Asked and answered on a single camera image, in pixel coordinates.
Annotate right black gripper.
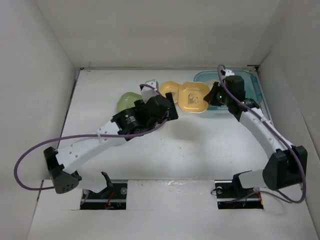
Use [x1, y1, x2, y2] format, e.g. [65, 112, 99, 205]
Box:
[204, 81, 232, 107]

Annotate yellow plate bottom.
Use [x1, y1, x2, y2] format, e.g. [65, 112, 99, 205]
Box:
[177, 81, 210, 114]

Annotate yellow plate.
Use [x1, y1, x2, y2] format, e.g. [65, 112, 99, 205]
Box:
[159, 80, 180, 102]
[177, 81, 210, 114]

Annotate yellow plate top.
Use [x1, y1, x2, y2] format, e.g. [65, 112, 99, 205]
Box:
[159, 80, 180, 102]

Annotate green plate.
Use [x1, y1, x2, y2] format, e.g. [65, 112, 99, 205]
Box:
[116, 92, 142, 113]

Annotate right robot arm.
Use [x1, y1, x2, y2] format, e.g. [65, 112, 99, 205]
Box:
[203, 75, 308, 204]

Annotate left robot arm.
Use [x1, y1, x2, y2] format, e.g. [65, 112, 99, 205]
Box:
[43, 92, 178, 199]

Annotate teal plastic bin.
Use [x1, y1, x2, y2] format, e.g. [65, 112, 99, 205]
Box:
[194, 69, 262, 110]

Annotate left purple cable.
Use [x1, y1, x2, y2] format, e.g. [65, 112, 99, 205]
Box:
[13, 83, 171, 191]

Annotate purple cable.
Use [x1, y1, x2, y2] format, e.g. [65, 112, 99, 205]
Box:
[13, 83, 171, 191]
[217, 64, 307, 204]

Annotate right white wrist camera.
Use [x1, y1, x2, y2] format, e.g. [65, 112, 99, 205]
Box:
[222, 69, 235, 78]

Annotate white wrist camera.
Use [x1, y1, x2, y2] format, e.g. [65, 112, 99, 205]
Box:
[140, 79, 159, 103]
[222, 69, 235, 78]

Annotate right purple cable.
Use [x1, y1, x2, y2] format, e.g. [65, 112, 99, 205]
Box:
[217, 64, 307, 204]

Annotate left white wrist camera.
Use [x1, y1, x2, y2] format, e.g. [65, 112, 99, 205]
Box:
[140, 79, 159, 103]

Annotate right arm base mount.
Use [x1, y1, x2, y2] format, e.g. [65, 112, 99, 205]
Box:
[210, 180, 264, 210]

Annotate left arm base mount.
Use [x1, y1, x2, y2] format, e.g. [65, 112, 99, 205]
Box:
[80, 180, 128, 211]

